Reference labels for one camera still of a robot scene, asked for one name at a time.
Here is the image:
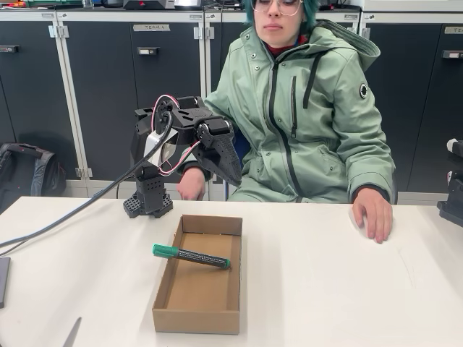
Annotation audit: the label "thin rimmed glasses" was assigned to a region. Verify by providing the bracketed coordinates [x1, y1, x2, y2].
[251, 0, 305, 17]

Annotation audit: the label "black grey backpack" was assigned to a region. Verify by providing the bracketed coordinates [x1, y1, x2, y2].
[0, 141, 67, 215]

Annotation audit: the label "person in green jacket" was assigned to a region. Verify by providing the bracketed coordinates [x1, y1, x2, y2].
[179, 0, 399, 204]

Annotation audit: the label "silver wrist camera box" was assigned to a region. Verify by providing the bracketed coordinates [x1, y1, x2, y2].
[143, 129, 179, 168]

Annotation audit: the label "thick black camera cable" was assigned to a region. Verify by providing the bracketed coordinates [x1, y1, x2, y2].
[0, 110, 174, 249]

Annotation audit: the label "left forearm green sleeve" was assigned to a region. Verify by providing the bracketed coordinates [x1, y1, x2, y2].
[347, 140, 396, 203]

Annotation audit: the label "thin black power cable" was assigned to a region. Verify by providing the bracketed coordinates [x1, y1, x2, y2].
[0, 180, 123, 256]

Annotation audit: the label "open brown cardboard box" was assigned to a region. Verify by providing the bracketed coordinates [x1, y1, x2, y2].
[151, 214, 244, 336]

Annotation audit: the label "team label tape strip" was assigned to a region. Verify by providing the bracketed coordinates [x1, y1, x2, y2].
[132, 22, 171, 32]

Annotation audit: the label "grey USB hub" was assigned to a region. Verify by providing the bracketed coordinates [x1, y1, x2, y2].
[0, 257, 12, 309]

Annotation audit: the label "person's left hand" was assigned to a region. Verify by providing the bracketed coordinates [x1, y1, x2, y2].
[351, 192, 394, 244]

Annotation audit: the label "right forearm green sleeve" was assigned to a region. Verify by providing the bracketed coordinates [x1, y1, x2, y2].
[179, 158, 205, 174]

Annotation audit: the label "black device red triangle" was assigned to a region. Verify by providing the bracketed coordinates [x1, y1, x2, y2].
[122, 0, 175, 10]

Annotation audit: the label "green capped black marker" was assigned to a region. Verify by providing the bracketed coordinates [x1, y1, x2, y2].
[150, 243, 232, 270]

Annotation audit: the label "grey scissors blade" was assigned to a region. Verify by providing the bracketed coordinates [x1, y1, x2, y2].
[62, 317, 83, 347]

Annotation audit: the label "person's right hand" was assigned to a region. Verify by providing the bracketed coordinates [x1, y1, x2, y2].
[177, 166, 206, 202]

